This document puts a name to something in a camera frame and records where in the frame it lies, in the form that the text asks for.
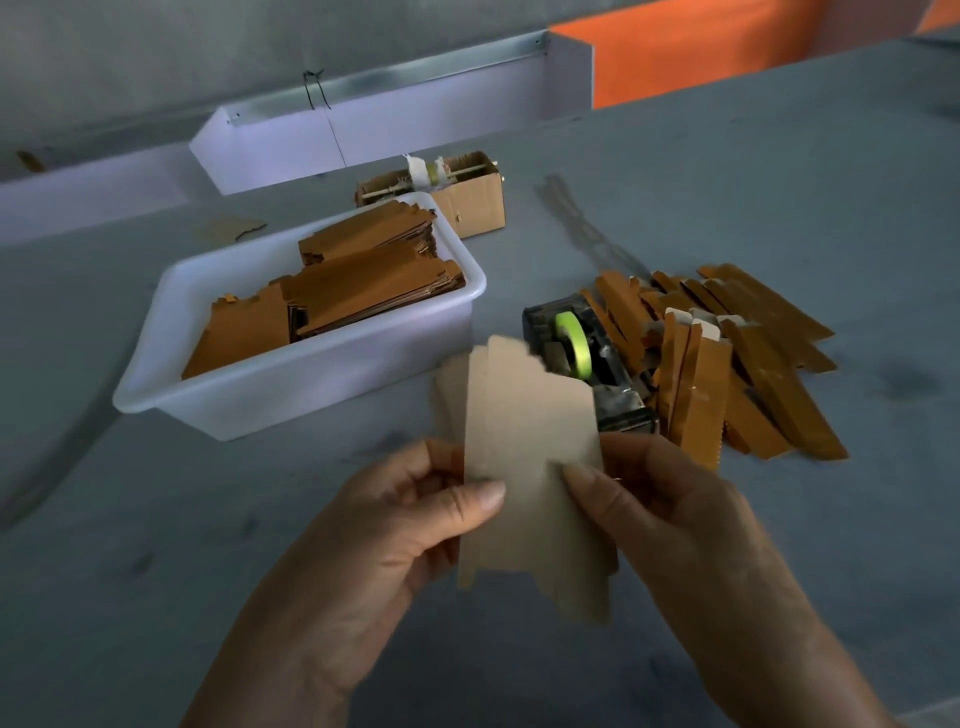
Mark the gold cartons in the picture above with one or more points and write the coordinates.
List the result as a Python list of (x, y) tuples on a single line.
[(375, 282)]

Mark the black tape dispenser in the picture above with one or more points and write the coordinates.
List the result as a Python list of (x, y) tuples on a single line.
[(623, 405)]

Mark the person's left forearm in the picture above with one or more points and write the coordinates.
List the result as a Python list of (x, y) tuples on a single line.
[(270, 702)]

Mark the person's right forearm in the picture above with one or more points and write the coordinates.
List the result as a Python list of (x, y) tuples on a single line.
[(810, 705)]

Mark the long white tray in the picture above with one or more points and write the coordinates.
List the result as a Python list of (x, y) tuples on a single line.
[(90, 195), (465, 108)]

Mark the small brown object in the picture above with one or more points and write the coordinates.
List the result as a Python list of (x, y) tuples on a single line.
[(30, 161)]

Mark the white plastic bin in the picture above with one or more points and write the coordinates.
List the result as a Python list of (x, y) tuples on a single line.
[(300, 393)]

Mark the green tape roll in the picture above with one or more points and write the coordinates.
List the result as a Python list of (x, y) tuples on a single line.
[(573, 345)]

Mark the pile of gold boxes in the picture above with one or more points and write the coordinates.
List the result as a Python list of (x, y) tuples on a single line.
[(750, 360)]

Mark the gold carton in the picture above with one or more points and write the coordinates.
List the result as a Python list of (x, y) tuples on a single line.
[(533, 435)]

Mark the small cardboard box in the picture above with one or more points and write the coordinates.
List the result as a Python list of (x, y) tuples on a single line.
[(480, 206)]

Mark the orange tray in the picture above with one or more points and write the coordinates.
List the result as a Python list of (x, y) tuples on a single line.
[(720, 53)]

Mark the person's left hand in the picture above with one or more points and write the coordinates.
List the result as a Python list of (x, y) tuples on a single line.
[(360, 563)]

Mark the person's right hand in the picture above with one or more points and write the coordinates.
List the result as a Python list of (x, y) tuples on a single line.
[(690, 563)]

